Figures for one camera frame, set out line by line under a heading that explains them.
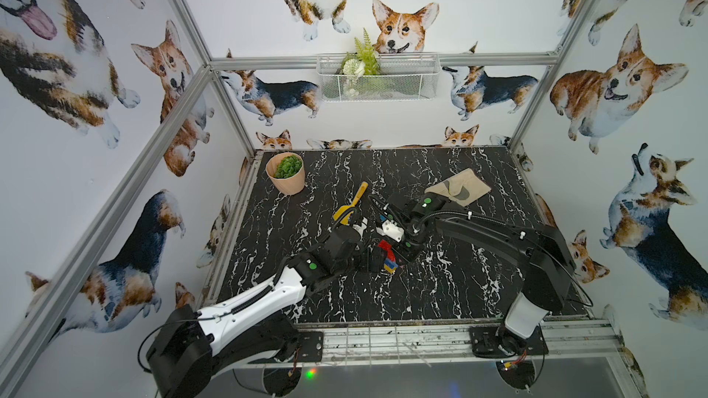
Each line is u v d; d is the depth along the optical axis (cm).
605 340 76
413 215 59
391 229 74
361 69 82
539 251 45
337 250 59
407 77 92
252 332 48
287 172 100
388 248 73
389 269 86
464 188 107
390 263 80
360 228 72
